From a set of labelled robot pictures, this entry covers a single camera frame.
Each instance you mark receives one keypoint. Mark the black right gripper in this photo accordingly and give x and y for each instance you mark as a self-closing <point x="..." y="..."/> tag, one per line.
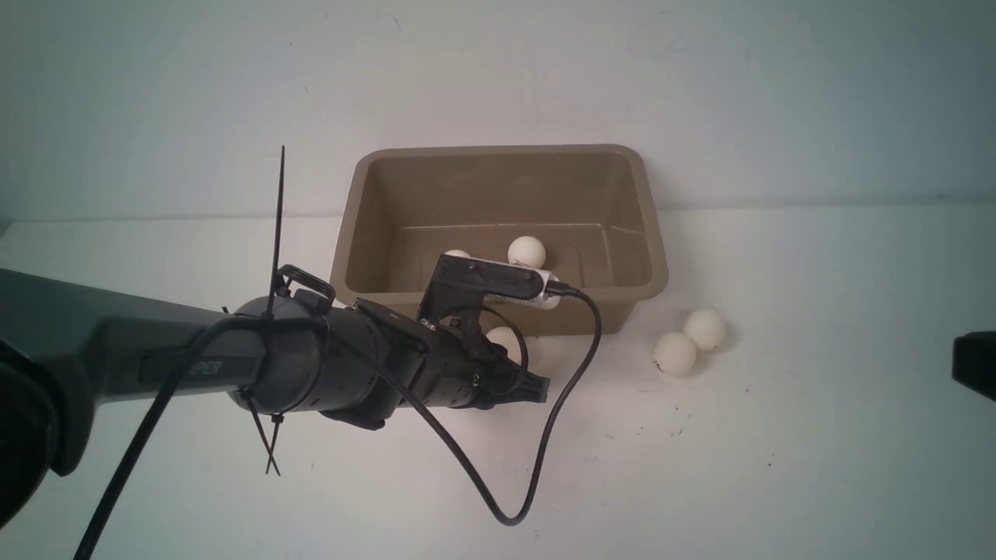
<point x="973" y="362"/>

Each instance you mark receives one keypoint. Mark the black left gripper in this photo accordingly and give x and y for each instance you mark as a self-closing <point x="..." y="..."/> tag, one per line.
<point x="445" y="364"/>

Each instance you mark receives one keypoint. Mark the white table-tennis ball with logo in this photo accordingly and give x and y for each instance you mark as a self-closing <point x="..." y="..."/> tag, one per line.
<point x="506" y="338"/>

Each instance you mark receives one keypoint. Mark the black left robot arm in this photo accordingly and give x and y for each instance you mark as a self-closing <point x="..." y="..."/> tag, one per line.
<point x="68" y="348"/>

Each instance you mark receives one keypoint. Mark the brown plastic bin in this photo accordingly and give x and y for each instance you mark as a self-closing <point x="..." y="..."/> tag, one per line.
<point x="590" y="206"/>

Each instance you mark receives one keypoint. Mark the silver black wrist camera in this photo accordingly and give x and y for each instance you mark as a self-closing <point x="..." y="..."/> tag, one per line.
<point x="458" y="284"/>

